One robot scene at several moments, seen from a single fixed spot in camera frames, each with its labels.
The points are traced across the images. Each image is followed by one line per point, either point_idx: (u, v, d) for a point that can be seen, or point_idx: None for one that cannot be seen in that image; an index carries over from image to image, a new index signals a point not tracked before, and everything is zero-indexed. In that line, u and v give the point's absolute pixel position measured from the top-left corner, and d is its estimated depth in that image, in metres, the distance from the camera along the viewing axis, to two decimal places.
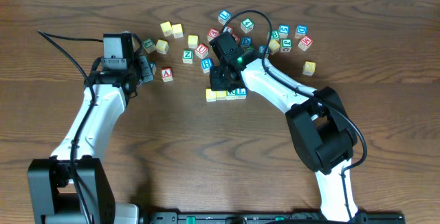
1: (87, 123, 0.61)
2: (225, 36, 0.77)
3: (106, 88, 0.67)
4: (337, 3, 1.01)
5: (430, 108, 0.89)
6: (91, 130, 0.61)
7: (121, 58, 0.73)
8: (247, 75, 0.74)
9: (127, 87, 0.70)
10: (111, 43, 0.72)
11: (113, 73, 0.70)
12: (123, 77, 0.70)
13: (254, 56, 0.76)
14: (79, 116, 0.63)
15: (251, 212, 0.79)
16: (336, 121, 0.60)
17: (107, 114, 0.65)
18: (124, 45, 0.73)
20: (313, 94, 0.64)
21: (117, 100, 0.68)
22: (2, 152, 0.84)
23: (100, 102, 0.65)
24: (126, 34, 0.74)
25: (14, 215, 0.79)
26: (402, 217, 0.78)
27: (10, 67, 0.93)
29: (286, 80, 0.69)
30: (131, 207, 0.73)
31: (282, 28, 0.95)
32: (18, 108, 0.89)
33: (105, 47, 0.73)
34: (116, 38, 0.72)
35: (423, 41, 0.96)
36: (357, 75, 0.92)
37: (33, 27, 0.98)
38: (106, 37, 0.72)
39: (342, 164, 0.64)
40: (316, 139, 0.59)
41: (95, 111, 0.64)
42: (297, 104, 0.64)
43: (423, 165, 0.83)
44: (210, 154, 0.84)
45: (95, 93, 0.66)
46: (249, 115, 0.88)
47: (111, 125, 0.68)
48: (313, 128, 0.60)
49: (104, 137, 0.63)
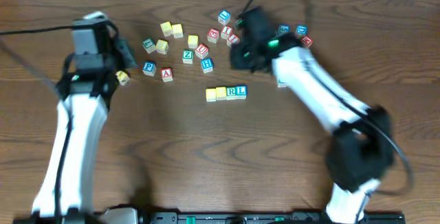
1: (69, 154, 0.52)
2: (258, 12, 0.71)
3: (83, 106, 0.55)
4: (336, 3, 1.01)
5: (429, 108, 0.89)
6: (74, 168, 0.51)
7: (95, 54, 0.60)
8: (282, 65, 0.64)
9: (106, 89, 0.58)
10: (82, 36, 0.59)
11: (89, 75, 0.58)
12: (101, 78, 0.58)
13: (289, 43, 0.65)
14: (56, 148, 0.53)
15: (251, 212, 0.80)
16: (381, 142, 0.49)
17: (89, 140, 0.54)
18: (97, 38, 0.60)
20: (365, 113, 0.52)
21: (95, 116, 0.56)
22: (2, 152, 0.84)
23: (78, 126, 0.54)
24: (96, 25, 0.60)
25: (14, 214, 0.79)
26: (401, 217, 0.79)
27: (10, 67, 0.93)
29: (333, 87, 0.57)
30: (130, 211, 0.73)
31: (282, 28, 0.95)
32: (18, 108, 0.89)
33: (75, 42, 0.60)
34: (86, 29, 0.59)
35: (423, 41, 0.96)
36: (357, 75, 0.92)
37: (33, 27, 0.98)
38: (74, 29, 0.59)
39: (370, 187, 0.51)
40: (358, 168, 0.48)
41: (75, 138, 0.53)
42: (343, 119, 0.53)
43: (423, 165, 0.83)
44: (210, 154, 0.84)
45: (71, 113, 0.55)
46: (249, 115, 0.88)
47: (88, 146, 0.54)
48: (357, 154, 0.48)
49: (91, 165, 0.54)
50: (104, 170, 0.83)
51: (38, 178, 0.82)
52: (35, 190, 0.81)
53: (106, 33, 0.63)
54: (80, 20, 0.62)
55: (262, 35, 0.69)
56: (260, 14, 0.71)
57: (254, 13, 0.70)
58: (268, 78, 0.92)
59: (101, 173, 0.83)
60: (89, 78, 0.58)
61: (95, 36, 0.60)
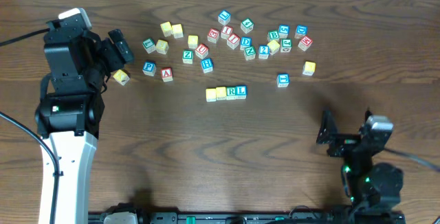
1: (61, 198, 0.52)
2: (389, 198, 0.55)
3: (69, 148, 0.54)
4: (336, 3, 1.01)
5: (430, 108, 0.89)
6: (69, 211, 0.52)
7: (75, 76, 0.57)
8: None
9: (91, 115, 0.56)
10: (56, 56, 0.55)
11: (70, 101, 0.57)
12: (85, 104, 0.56)
13: None
14: (45, 194, 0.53)
15: (251, 212, 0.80)
16: None
17: (80, 180, 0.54)
18: (73, 56, 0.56)
20: None
21: (85, 155, 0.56)
22: (2, 152, 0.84)
23: (66, 168, 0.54)
24: (71, 40, 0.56)
25: (14, 214, 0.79)
26: (401, 217, 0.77)
27: (11, 67, 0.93)
29: None
30: (129, 214, 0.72)
31: (282, 28, 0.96)
32: (18, 109, 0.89)
33: (49, 63, 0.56)
34: (60, 49, 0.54)
35: (423, 41, 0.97)
36: (357, 75, 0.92)
37: (33, 27, 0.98)
38: (46, 50, 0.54)
39: None
40: None
41: (64, 183, 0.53)
42: None
43: (423, 165, 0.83)
44: (210, 154, 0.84)
45: (56, 154, 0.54)
46: (249, 115, 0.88)
47: (83, 186, 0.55)
48: None
49: (86, 205, 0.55)
50: (104, 170, 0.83)
51: (37, 177, 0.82)
52: (35, 190, 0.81)
53: (84, 44, 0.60)
54: (51, 33, 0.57)
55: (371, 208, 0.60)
56: (390, 203, 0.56)
57: (383, 193, 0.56)
58: (268, 78, 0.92)
59: (101, 173, 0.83)
60: (71, 108, 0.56)
61: (73, 53, 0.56)
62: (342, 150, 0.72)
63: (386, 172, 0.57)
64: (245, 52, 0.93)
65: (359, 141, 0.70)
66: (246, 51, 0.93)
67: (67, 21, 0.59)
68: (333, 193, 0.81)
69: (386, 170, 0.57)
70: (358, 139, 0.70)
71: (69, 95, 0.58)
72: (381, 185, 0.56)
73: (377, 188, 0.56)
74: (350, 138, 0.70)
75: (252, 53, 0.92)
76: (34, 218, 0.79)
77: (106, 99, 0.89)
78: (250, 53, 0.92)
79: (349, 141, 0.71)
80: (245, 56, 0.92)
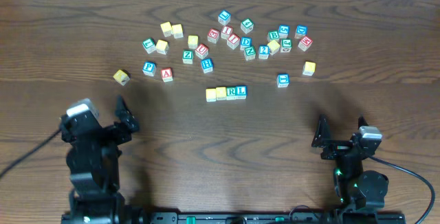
1: None
2: (374, 203, 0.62)
3: None
4: (336, 3, 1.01)
5: (428, 107, 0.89)
6: None
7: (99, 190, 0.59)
8: None
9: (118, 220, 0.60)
10: (80, 183, 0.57)
11: (98, 208, 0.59)
12: (111, 211, 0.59)
13: None
14: None
15: (251, 212, 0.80)
16: None
17: None
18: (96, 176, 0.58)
20: None
21: None
22: (2, 152, 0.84)
23: None
24: (91, 165, 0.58)
25: (13, 215, 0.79)
26: (401, 217, 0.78)
27: (10, 67, 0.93)
29: None
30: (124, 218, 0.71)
31: (282, 28, 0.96)
32: (18, 109, 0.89)
33: (75, 185, 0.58)
34: (84, 176, 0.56)
35: (423, 41, 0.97)
36: (357, 75, 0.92)
37: (33, 27, 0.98)
38: (71, 178, 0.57)
39: None
40: None
41: None
42: None
43: (423, 165, 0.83)
44: (210, 154, 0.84)
45: None
46: (249, 115, 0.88)
47: None
48: None
49: None
50: None
51: (38, 177, 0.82)
52: (34, 190, 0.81)
53: (101, 155, 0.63)
54: (71, 157, 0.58)
55: (357, 209, 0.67)
56: (375, 206, 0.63)
57: (368, 198, 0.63)
58: (268, 78, 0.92)
59: None
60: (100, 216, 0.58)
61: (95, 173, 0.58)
62: (334, 154, 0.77)
63: (371, 177, 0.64)
64: (245, 52, 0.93)
65: (350, 148, 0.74)
66: (246, 51, 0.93)
67: (76, 117, 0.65)
68: (333, 193, 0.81)
69: (372, 177, 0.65)
70: (349, 146, 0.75)
71: (95, 203, 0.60)
72: (367, 192, 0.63)
73: (364, 193, 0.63)
74: (342, 144, 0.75)
75: (252, 53, 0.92)
76: (34, 218, 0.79)
77: (106, 99, 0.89)
78: (250, 53, 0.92)
79: (342, 148, 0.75)
80: (246, 56, 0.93)
